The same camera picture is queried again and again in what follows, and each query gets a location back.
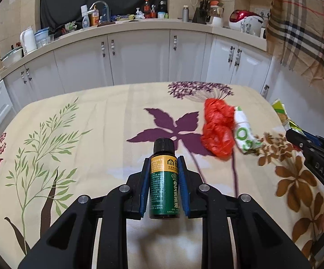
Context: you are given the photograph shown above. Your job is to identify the colourful wrapper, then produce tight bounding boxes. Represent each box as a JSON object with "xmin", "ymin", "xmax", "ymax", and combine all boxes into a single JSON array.
[{"xmin": 271, "ymin": 99, "xmax": 303, "ymax": 134}]

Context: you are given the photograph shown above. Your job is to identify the green yellow spray bottle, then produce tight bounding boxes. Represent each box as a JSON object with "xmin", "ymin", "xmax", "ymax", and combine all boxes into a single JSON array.
[{"xmin": 149, "ymin": 138, "xmax": 180, "ymax": 219}]

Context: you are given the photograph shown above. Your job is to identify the white kitchen cabinets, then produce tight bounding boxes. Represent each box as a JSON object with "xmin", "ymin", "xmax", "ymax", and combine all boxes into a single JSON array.
[{"xmin": 0, "ymin": 20, "xmax": 271, "ymax": 133}]

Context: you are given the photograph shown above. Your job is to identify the chrome kitchen faucet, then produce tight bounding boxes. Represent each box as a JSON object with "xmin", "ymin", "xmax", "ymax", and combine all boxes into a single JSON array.
[{"xmin": 90, "ymin": 1, "xmax": 111, "ymax": 22}]

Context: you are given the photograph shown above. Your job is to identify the white green snack wrapper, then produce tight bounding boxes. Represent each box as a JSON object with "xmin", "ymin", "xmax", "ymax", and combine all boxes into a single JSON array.
[{"xmin": 234, "ymin": 106, "xmax": 262, "ymax": 154}]

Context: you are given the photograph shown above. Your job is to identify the red plastic bag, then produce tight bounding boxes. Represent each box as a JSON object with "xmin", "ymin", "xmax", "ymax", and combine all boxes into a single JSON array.
[{"xmin": 201, "ymin": 98, "xmax": 235, "ymax": 159}]

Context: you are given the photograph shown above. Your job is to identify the floral beige tablecloth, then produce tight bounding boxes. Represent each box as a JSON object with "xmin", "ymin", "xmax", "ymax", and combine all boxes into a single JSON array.
[{"xmin": 0, "ymin": 83, "xmax": 324, "ymax": 268}]

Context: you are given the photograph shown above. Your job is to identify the plaid beige scarf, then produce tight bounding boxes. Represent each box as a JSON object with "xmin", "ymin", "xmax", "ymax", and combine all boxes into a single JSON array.
[{"xmin": 266, "ymin": 0, "xmax": 324, "ymax": 95}]

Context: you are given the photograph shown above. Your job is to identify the red white rice cooker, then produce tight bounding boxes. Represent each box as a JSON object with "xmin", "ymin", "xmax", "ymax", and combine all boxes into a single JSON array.
[{"xmin": 228, "ymin": 10, "xmax": 264, "ymax": 37}]

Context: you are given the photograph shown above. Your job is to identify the white blender orange lid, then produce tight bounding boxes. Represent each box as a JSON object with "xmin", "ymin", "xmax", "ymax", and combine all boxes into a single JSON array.
[{"xmin": 207, "ymin": 0, "xmax": 224, "ymax": 27}]

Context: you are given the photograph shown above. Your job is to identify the black knife block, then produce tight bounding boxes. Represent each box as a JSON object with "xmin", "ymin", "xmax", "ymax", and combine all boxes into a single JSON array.
[{"xmin": 192, "ymin": 0, "xmax": 210, "ymax": 24}]

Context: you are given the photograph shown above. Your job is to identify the steel thermos bottle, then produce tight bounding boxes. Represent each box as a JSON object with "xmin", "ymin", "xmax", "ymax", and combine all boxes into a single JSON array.
[{"xmin": 182, "ymin": 5, "xmax": 189, "ymax": 22}]

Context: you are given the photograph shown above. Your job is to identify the white pot with lid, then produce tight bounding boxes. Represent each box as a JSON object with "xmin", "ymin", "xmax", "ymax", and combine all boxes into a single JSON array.
[{"xmin": 1, "ymin": 46, "xmax": 23, "ymax": 68}]

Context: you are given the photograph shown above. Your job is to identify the dark soy sauce bottle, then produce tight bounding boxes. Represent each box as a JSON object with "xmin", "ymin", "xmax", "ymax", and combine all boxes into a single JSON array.
[{"xmin": 157, "ymin": 1, "xmax": 168, "ymax": 19}]

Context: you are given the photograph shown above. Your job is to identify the clear plastic container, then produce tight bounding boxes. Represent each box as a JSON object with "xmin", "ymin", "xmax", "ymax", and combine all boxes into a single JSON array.
[{"xmin": 34, "ymin": 27, "xmax": 54, "ymax": 49}]

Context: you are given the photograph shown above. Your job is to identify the white electric kettle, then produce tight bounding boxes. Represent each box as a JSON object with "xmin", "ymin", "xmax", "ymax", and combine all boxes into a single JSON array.
[{"xmin": 20, "ymin": 26, "xmax": 37, "ymax": 55}]

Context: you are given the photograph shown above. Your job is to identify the white blue detergent bottle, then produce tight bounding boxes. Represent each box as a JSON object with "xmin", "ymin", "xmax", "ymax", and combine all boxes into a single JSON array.
[{"xmin": 81, "ymin": 5, "xmax": 90, "ymax": 28}]

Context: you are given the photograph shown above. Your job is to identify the orange dish soap bottle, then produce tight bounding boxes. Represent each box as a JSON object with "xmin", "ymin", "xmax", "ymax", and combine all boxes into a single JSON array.
[{"xmin": 91, "ymin": 6, "xmax": 99, "ymax": 26}]

